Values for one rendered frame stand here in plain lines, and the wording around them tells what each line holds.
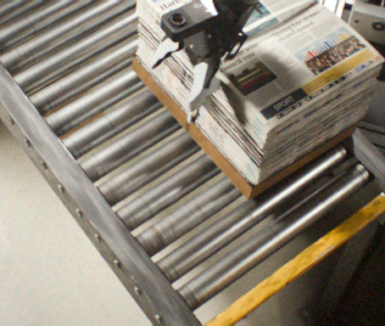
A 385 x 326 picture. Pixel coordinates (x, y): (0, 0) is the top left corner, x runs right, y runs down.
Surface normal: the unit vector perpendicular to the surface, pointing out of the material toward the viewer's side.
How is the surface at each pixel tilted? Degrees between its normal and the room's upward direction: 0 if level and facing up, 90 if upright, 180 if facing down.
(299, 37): 6
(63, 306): 0
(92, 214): 0
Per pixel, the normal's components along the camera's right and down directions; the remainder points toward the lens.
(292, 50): 0.08, -0.61
